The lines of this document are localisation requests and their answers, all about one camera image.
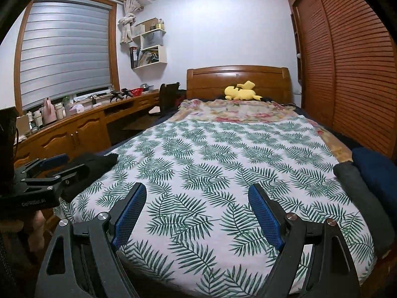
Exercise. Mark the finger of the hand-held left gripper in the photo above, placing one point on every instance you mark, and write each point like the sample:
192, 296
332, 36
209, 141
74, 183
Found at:
68, 173
54, 160

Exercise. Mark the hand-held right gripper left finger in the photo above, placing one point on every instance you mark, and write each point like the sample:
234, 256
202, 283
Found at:
128, 214

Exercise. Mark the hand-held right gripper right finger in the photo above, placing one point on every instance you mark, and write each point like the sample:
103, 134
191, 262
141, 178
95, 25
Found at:
266, 217

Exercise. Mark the blue suit jacket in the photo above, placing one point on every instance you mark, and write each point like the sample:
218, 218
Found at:
375, 167

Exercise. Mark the person's left hand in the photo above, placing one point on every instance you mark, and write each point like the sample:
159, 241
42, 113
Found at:
38, 226

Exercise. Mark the black cloth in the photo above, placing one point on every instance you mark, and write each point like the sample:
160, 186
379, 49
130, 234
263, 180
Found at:
93, 164

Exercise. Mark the wooden desk with cabinets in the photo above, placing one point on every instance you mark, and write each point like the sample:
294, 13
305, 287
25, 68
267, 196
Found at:
86, 130

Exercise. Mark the white jar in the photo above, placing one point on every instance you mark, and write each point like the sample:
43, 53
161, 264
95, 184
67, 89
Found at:
37, 119

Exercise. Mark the pink bottle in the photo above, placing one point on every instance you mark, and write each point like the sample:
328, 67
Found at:
49, 113

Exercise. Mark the white tissue box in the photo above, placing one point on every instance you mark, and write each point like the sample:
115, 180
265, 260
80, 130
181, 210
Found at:
77, 109

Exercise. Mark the pale green bottle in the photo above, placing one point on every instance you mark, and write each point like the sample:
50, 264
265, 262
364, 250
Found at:
67, 104

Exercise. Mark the leaf print bedsheet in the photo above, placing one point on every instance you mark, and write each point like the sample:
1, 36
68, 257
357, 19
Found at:
201, 167

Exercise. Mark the black toy figure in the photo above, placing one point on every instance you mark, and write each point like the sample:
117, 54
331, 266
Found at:
119, 94

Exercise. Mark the dark grey folded cloth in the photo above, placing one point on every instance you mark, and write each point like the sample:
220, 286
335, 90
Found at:
359, 192

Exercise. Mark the red basket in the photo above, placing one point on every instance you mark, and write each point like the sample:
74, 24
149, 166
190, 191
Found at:
136, 92

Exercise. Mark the grey window blind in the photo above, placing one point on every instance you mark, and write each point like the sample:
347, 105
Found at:
65, 52

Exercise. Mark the floral blanket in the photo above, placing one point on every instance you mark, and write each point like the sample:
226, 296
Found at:
235, 111

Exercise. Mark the metal bowl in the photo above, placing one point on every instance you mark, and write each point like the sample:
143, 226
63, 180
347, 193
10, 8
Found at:
147, 87

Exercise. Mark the dark wooden chair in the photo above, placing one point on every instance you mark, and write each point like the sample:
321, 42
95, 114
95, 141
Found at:
169, 96

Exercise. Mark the yellow plush toy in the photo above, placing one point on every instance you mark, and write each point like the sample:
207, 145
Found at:
240, 93

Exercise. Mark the black binder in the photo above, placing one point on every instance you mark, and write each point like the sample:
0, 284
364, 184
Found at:
134, 57

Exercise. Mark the wooden bed headboard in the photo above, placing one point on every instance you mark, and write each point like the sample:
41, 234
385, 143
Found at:
211, 83

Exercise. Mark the tied beige curtain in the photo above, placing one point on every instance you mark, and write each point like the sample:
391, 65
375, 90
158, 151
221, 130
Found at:
125, 28

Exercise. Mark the wooden louvered wardrobe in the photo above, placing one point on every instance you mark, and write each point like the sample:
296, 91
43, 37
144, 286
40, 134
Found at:
356, 68

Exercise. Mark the wooden window frame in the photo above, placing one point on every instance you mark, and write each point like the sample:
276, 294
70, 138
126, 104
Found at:
114, 52

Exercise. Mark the white wall shelf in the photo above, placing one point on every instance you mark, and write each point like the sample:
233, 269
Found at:
152, 42

